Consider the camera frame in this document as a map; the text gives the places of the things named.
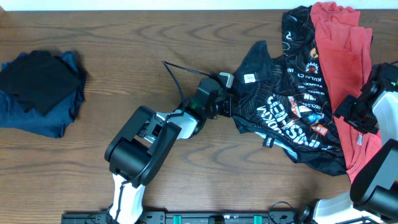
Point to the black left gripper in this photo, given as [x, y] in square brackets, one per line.
[227, 104]

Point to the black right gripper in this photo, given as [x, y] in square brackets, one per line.
[352, 115]

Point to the black printed cycling jersey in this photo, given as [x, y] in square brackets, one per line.
[285, 99]

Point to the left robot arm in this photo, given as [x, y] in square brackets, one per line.
[140, 148]

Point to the red t-shirt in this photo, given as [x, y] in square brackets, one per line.
[344, 54]

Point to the folded black garment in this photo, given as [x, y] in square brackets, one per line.
[39, 80]

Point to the folded blue garment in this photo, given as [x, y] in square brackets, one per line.
[55, 122]

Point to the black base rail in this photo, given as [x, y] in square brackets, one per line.
[279, 216]

